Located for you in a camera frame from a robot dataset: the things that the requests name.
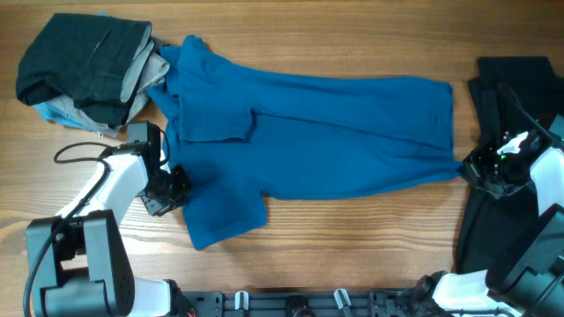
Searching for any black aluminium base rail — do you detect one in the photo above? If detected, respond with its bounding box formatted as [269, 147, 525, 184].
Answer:
[175, 288, 499, 317]

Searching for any blue polo shirt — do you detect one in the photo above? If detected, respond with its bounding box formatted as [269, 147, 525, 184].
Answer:
[149, 35, 459, 249]

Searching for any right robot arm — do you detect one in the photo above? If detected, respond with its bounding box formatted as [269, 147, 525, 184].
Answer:
[404, 115, 563, 316]

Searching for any dark green folded garment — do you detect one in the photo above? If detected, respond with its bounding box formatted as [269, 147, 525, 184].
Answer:
[16, 13, 152, 128]

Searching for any grey folded garment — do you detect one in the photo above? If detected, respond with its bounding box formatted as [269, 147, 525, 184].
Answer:
[46, 39, 170, 137]

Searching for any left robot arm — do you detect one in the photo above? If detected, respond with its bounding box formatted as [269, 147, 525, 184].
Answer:
[22, 122, 196, 316]

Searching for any left white rail clip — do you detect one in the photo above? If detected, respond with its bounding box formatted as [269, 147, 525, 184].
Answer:
[234, 291, 249, 311]

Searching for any right white rail clip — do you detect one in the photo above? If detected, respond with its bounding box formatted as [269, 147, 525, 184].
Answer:
[333, 288, 353, 317]

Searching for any black garment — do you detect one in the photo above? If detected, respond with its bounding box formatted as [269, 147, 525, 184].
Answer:
[455, 56, 563, 274]

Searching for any white rail clip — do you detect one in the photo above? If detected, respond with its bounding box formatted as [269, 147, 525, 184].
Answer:
[234, 291, 249, 311]
[333, 288, 353, 317]

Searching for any light blue folded garment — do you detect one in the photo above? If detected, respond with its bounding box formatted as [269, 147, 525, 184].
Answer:
[33, 102, 86, 130]

